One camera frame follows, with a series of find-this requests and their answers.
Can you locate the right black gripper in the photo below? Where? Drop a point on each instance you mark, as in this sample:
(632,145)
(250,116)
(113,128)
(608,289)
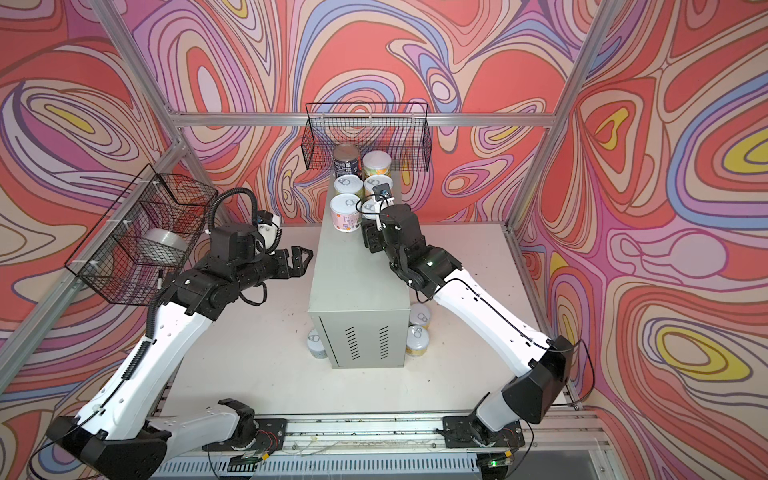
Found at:
(371,235)

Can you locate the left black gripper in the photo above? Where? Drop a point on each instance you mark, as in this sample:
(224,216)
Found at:
(298,267)

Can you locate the white lid can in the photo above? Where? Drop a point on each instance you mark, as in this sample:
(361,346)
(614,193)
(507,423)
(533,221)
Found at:
(315,345)
(370,209)
(344,214)

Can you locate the group can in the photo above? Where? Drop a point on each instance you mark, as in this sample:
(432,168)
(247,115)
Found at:
(420,316)
(374,181)
(417,341)

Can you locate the green label can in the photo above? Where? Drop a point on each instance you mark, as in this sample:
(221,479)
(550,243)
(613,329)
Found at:
(349,184)

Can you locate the orange peach can large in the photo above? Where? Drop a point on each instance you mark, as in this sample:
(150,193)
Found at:
(376,162)

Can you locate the dark blue tomato can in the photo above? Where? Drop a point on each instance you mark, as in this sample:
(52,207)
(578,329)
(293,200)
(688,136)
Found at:
(346,160)

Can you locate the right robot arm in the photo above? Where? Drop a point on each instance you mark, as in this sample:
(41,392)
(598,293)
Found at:
(540,364)

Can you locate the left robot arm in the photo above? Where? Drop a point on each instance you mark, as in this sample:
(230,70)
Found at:
(115,433)

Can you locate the grey metal cabinet counter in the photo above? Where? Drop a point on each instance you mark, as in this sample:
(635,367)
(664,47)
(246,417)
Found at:
(358,306)

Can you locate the silver tape roll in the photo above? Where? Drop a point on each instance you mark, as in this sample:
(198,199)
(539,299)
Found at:
(166,238)

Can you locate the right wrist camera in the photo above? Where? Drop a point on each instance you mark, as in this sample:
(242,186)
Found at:
(383,193)

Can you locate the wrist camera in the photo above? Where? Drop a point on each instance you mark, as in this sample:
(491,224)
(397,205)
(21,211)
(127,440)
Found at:
(383,193)
(268,222)

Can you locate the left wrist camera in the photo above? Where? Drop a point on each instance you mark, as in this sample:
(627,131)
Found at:
(268,222)

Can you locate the black wire basket back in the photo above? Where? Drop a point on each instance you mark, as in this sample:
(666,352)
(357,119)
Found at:
(400,129)

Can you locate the black wire basket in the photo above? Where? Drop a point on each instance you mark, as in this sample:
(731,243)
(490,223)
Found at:
(115,262)
(400,129)

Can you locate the black wire basket left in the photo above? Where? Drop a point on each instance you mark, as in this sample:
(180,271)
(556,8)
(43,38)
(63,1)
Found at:
(115,262)

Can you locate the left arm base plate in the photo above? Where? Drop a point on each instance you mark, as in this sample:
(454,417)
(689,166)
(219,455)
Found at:
(260,435)

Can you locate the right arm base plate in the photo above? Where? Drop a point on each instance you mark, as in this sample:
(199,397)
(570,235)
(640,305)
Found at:
(468,432)

